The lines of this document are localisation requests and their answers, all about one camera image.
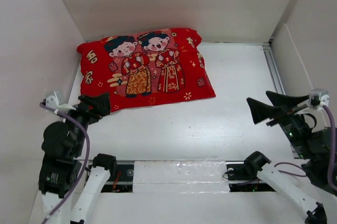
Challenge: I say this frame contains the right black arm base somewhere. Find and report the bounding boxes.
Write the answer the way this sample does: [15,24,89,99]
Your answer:
[222,162,275,192]

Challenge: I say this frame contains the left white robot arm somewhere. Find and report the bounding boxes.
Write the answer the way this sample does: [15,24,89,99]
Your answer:
[38,91,117,223]

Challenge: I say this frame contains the aluminium rail right side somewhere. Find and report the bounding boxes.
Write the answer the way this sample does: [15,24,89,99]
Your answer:
[262,43,285,94]

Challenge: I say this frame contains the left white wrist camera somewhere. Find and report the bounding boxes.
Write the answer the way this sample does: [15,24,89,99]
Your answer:
[43,90,76,112]

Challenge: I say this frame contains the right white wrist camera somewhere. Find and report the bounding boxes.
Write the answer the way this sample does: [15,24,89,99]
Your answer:
[308,89,330,111]

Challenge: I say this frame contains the white taped foam block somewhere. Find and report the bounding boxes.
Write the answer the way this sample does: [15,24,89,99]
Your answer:
[133,160,230,194]

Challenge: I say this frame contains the red cartoon print pillowcase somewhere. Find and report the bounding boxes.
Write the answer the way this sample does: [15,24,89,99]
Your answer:
[77,27,215,112]

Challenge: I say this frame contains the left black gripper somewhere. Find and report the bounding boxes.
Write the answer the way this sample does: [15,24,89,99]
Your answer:
[58,90,111,153]

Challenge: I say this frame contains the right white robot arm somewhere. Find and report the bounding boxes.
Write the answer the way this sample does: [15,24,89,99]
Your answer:
[243,89,336,223]

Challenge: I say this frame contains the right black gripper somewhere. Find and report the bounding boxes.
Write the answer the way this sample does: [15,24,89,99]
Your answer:
[246,89,314,157]

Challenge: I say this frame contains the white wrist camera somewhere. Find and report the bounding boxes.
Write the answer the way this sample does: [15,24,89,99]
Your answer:
[43,90,76,112]
[308,89,330,111]

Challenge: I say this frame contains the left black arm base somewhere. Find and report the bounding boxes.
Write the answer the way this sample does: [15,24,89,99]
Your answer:
[96,161,134,193]

